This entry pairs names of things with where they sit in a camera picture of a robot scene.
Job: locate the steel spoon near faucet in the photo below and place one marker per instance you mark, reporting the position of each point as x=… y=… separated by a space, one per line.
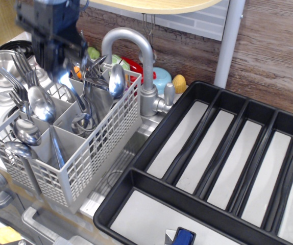
x=117 y=82

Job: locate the light blue toy pot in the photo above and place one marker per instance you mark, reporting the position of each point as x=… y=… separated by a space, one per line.
x=161 y=78

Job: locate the steel spoon front left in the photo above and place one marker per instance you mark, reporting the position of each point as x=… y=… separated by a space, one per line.
x=27 y=132

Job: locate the large steel spoon centre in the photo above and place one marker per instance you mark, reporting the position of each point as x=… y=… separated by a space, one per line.
x=42 y=104

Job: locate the blue clamp object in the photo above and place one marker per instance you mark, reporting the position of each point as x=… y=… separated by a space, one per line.
x=180 y=236

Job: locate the steel forks cluster back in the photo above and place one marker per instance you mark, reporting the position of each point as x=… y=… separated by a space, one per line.
x=91 y=76

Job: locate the grey plastic cutlery basket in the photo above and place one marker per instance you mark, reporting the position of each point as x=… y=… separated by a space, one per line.
x=86 y=159

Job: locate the yellow toy corn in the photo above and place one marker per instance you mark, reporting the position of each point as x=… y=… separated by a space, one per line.
x=179 y=83

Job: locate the steel spoon lower left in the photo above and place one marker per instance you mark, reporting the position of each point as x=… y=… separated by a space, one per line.
x=18 y=148

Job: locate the grey toy faucet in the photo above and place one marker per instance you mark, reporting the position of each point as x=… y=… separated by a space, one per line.
x=151 y=103

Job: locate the green toy vegetable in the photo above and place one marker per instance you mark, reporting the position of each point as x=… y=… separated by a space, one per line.
x=119 y=61

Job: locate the black plastic cutlery tray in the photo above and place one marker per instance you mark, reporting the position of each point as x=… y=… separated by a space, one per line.
x=219 y=166

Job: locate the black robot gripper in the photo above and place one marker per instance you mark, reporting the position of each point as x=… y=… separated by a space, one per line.
x=51 y=21

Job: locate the big steel spoon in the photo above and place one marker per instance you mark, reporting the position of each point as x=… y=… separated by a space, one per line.
x=67 y=79

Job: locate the steel forks left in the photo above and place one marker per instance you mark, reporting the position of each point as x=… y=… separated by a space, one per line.
x=19 y=94

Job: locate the red toy vegetable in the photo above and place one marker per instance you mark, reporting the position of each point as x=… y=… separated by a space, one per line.
x=130 y=65

